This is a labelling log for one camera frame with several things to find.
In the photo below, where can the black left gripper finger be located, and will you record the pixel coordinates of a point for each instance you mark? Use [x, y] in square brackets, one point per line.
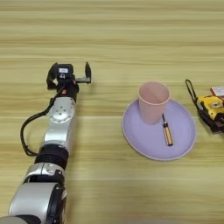
[50, 78]
[87, 71]

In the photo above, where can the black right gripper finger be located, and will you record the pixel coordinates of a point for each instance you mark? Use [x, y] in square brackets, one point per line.
[215, 123]

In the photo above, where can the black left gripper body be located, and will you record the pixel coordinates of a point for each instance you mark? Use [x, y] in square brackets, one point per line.
[70, 87]

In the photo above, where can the pink plastic cup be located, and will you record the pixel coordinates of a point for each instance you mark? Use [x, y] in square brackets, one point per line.
[153, 102]

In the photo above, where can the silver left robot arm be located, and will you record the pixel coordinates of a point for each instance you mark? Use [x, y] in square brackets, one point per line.
[55, 131]

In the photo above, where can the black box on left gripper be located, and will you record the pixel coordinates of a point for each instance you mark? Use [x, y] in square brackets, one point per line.
[63, 71]

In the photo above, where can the small red white box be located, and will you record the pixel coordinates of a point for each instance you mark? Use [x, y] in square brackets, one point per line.
[218, 91]

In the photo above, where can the purple plastic plate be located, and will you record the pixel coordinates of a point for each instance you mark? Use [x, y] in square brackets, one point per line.
[180, 134]

